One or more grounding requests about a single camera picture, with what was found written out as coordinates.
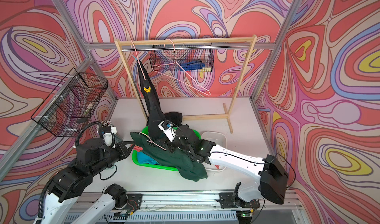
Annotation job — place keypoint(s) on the blue stapler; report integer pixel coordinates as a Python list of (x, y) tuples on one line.
[(193, 65)]

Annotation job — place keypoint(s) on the white plastic tray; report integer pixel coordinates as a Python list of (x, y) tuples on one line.
[(219, 139)]

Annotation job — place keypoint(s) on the black wire basket left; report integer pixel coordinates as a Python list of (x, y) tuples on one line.
[(71, 104)]

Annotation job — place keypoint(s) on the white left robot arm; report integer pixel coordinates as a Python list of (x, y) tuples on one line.
[(92, 157)]

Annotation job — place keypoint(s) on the wooden clothes rack frame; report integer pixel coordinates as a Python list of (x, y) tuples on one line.
[(252, 41)]

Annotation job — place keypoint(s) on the black wire basket back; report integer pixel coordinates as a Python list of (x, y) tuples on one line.
[(168, 57)]

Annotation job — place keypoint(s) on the teal t-shirt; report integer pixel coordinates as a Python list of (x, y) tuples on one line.
[(145, 159)]

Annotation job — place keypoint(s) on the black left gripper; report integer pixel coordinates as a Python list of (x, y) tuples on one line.
[(122, 150)]

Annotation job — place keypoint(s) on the dark green t-shirt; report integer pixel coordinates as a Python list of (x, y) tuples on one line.
[(188, 169)]

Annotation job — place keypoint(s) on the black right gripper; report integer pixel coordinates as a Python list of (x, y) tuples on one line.
[(171, 149)]

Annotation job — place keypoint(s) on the metal rail base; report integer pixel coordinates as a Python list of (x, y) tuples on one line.
[(203, 207)]

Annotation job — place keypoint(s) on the pink hanger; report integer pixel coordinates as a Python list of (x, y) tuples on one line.
[(189, 79), (138, 59), (149, 140)]

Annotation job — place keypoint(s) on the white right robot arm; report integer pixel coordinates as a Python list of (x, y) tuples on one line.
[(269, 178)]

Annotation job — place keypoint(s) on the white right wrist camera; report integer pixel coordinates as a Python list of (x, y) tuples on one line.
[(168, 129)]

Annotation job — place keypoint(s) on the pine cone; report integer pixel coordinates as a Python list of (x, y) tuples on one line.
[(107, 123)]

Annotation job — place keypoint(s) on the black t-shirt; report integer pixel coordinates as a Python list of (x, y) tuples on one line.
[(154, 108)]

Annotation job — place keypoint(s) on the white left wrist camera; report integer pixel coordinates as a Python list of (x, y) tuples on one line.
[(109, 133)]

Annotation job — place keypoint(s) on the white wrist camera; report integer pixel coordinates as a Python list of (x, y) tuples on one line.
[(109, 133), (168, 129)]

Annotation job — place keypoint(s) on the yellow clothespin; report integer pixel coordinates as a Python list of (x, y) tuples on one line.
[(147, 90)]

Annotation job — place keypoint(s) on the black wire basket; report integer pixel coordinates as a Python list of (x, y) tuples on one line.
[(71, 104), (168, 57)]

